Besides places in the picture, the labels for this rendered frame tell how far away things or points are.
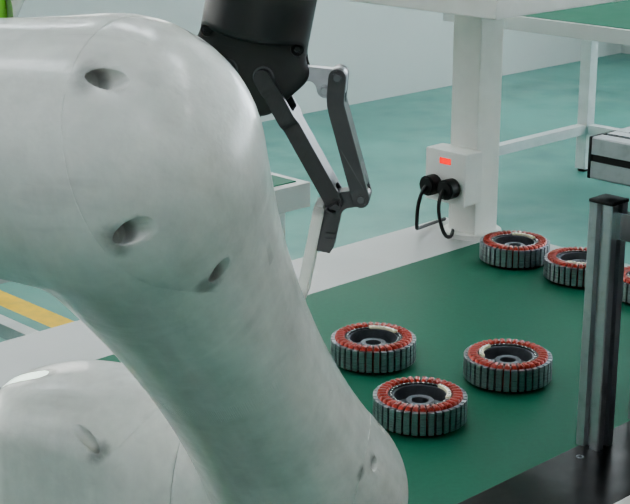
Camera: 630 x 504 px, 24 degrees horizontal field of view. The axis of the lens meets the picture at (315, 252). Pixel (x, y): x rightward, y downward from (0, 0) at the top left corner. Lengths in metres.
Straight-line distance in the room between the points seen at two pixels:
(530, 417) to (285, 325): 1.08
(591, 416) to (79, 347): 0.73
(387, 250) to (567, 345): 0.50
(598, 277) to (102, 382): 0.74
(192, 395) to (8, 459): 0.29
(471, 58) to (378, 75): 5.16
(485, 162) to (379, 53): 5.11
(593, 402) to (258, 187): 1.05
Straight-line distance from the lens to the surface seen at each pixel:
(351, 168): 1.01
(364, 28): 7.46
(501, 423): 1.75
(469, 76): 2.43
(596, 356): 1.61
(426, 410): 1.69
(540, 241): 2.35
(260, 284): 0.66
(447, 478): 1.61
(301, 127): 1.01
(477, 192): 2.44
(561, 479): 1.58
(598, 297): 1.59
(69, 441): 0.96
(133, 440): 0.96
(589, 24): 5.06
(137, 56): 0.59
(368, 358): 1.87
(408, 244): 2.44
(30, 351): 2.00
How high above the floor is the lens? 1.45
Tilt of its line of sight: 17 degrees down
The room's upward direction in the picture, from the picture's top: straight up
